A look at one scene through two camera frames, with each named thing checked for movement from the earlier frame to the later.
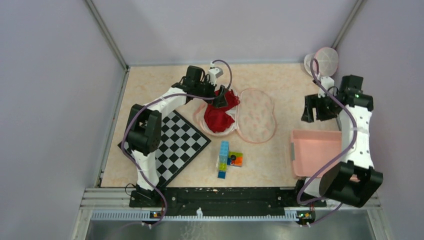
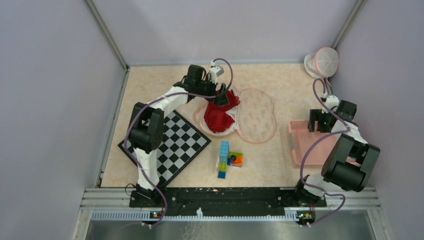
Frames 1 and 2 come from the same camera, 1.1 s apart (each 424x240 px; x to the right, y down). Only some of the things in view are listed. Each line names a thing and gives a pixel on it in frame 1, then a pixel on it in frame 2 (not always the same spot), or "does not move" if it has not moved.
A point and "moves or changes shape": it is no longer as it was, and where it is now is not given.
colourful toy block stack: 226,158 does not move
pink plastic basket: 310,148 moves or changes shape
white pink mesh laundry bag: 328,60 does not move
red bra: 216,118 does not move
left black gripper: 219,102 does not move
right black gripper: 314,101 to 316,114
